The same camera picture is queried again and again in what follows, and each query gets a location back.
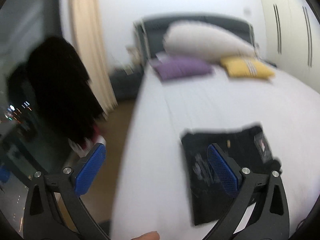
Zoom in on large white pillow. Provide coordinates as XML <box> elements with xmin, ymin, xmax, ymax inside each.
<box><xmin>163</xmin><ymin>21</ymin><xmax>255</xmax><ymax>62</ymax></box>

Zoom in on person's left hand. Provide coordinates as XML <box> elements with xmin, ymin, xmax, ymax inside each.
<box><xmin>131</xmin><ymin>231</ymin><xmax>160</xmax><ymax>240</ymax></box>

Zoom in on dark grey headboard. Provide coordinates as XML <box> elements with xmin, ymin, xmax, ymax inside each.
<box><xmin>135</xmin><ymin>14</ymin><xmax>259</xmax><ymax>64</ymax></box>

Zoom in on pink white slipper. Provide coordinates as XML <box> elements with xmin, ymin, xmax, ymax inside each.
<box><xmin>68</xmin><ymin>125</ymin><xmax>106</xmax><ymax>158</ymax></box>

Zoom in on purple cushion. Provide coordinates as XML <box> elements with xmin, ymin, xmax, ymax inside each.
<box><xmin>150</xmin><ymin>56</ymin><xmax>213</xmax><ymax>81</ymax></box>

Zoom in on black embroidered pants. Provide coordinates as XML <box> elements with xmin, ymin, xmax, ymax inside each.
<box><xmin>181</xmin><ymin>124</ymin><xmax>281</xmax><ymax>225</ymax></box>

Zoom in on white wardrobe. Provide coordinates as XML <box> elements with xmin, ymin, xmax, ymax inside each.
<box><xmin>261</xmin><ymin>0</ymin><xmax>319</xmax><ymax>91</ymax></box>

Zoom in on dark grey nightstand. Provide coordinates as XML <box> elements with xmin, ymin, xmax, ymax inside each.
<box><xmin>110</xmin><ymin>69</ymin><xmax>144</xmax><ymax>101</ymax></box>

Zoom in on white bed mattress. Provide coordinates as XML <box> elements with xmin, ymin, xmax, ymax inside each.
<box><xmin>111</xmin><ymin>66</ymin><xmax>319</xmax><ymax>239</ymax></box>

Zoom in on beige curtain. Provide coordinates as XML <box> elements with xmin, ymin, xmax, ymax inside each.
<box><xmin>70</xmin><ymin>0</ymin><xmax>117</xmax><ymax>115</ymax></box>

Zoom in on black hanging coat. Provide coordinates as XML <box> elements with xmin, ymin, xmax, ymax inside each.
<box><xmin>7</xmin><ymin>36</ymin><xmax>104</xmax><ymax>146</ymax></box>

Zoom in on yellow patterned cushion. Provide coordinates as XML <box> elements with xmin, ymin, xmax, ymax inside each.
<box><xmin>220</xmin><ymin>57</ymin><xmax>275</xmax><ymax>79</ymax></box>

